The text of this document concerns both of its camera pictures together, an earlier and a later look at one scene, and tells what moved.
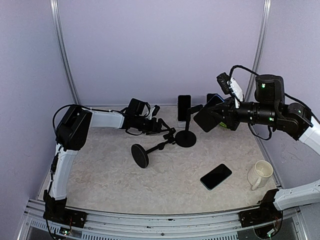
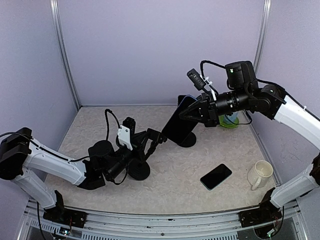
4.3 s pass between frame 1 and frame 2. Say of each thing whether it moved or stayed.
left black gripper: moved
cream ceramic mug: stayed
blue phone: moved
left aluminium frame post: stayed
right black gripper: moved
